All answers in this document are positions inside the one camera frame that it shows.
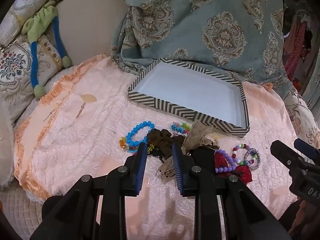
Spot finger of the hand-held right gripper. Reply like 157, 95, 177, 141
293, 138, 320, 164
270, 140, 310, 173

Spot brown scrunchie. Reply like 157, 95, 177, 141
146, 129, 187, 155

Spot striped cardboard box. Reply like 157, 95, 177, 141
127, 58, 250, 138

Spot beige lace bow hair clip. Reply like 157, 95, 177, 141
156, 120, 220, 183

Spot black pouch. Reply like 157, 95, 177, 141
191, 147, 217, 174

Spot white quilted mattress cover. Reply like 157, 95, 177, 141
0, 180, 44, 240

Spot teal damask cushion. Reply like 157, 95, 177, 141
111, 0, 294, 98

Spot purple woven hair tie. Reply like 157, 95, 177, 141
244, 148, 261, 172

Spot green and blue plush toy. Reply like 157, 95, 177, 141
21, 1, 72, 99

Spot floral embroidered cushion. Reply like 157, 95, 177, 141
0, 34, 63, 120

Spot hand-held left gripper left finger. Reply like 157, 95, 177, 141
30, 142, 148, 240

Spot embroidered bolster cushion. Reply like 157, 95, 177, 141
0, 0, 60, 47

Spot rainbow crystal bracelet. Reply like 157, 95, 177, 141
119, 137, 140, 155

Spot hanging clothes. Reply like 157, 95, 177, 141
284, 10, 320, 85

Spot pink fringed blanket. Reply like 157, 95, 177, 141
14, 54, 300, 240

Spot purple bead bracelet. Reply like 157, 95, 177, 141
214, 149, 237, 173

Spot beige card piece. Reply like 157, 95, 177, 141
79, 94, 97, 103

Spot plain beige pillow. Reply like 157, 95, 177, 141
55, 0, 128, 65

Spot floral bedspread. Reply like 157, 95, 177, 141
284, 80, 320, 153

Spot multicoloured round bead bracelet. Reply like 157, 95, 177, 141
232, 144, 250, 166

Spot red bow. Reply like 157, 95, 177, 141
214, 154, 253, 184

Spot neon bead bracelet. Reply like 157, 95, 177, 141
171, 121, 192, 137

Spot blue bead bracelet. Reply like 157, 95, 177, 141
126, 121, 153, 147

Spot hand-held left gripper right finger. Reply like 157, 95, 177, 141
171, 142, 292, 240

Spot person's right forearm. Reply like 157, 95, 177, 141
287, 201, 313, 238

